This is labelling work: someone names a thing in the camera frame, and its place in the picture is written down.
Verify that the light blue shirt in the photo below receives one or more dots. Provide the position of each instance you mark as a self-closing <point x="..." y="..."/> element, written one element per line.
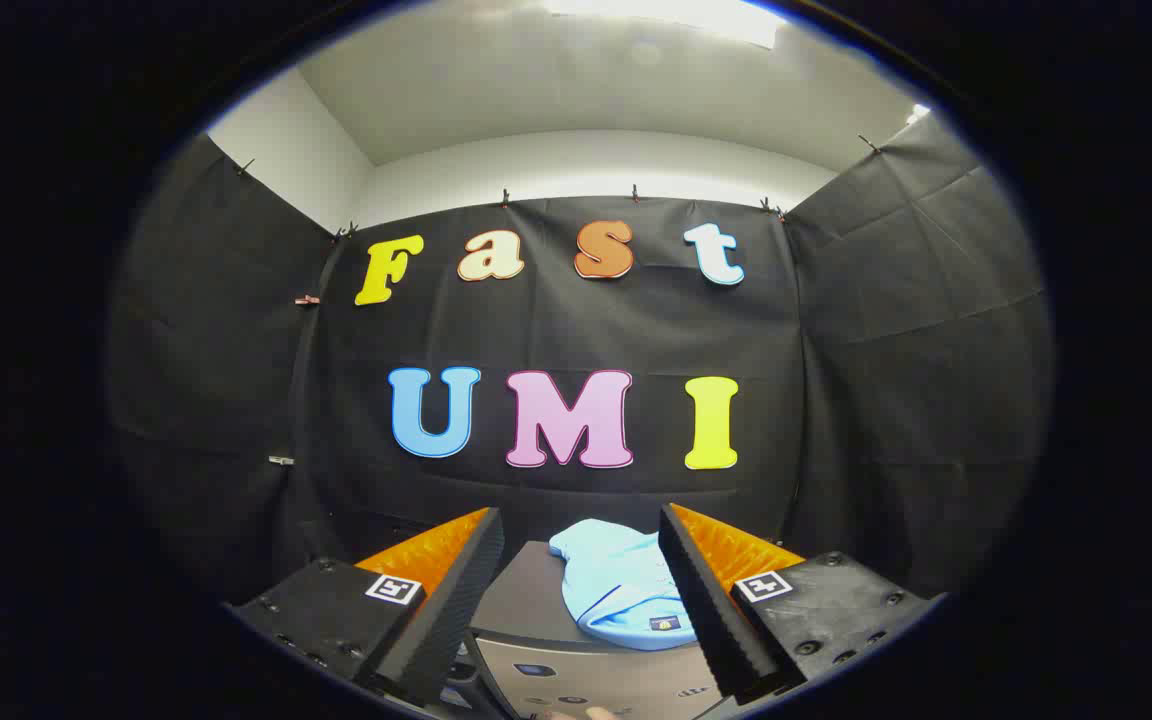
<point x="616" y="590"/>

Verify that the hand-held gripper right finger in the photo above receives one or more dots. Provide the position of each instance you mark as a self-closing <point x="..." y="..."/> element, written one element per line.
<point x="701" y="590"/>

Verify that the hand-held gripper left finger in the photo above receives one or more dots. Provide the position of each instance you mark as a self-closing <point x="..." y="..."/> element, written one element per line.
<point x="461" y="590"/>

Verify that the grey cabinet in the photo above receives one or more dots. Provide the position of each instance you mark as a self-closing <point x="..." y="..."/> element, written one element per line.
<point x="526" y="600"/>

